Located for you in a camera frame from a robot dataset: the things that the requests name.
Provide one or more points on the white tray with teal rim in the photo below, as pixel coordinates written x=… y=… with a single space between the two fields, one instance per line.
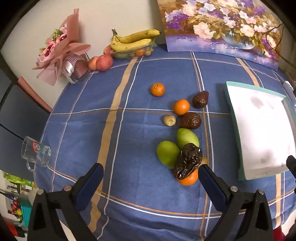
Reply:
x=259 y=129

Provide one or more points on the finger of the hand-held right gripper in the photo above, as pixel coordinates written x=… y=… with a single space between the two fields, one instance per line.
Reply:
x=291 y=165

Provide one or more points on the white power strip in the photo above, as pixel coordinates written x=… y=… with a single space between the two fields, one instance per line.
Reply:
x=288 y=85

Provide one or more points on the yellow banana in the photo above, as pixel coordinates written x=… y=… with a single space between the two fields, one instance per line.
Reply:
x=129 y=45
x=138 y=36

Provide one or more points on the small red apple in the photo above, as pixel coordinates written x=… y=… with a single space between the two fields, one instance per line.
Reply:
x=107 y=49

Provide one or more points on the orange with stem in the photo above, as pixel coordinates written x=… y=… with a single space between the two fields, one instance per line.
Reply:
x=188 y=180
x=157 y=89

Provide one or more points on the small round green mango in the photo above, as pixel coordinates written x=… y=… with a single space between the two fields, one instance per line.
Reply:
x=168 y=154

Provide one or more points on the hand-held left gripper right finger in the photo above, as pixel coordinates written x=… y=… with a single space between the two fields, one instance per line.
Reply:
x=211 y=183

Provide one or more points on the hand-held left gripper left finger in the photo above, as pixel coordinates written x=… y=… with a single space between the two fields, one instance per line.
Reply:
x=91 y=183

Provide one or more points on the large long green mango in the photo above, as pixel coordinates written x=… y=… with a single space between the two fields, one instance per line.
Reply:
x=187 y=138

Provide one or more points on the flower painting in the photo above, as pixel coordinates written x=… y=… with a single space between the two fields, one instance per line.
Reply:
x=208 y=23

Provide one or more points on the clear plastic fruit container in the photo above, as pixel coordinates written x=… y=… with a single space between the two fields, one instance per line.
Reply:
x=129 y=55

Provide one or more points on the blue plaid tablecloth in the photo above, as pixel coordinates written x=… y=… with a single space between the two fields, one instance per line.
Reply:
x=138 y=143

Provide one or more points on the pink flower bouquet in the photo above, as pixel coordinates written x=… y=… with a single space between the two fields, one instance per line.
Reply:
x=57 y=58

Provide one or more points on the long wrinkled dark dried date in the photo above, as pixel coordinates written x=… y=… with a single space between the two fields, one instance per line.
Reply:
x=187 y=161

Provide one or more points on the pear-shaped dark dried date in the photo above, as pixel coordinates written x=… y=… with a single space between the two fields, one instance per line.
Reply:
x=200 y=99

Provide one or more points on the smooth orange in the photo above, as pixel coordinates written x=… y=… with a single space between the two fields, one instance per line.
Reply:
x=181 y=106

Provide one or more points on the glass mug with red logo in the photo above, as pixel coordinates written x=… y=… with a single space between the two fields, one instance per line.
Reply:
x=34 y=150

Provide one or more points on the large red apple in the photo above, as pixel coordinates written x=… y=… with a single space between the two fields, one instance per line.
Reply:
x=104 y=62

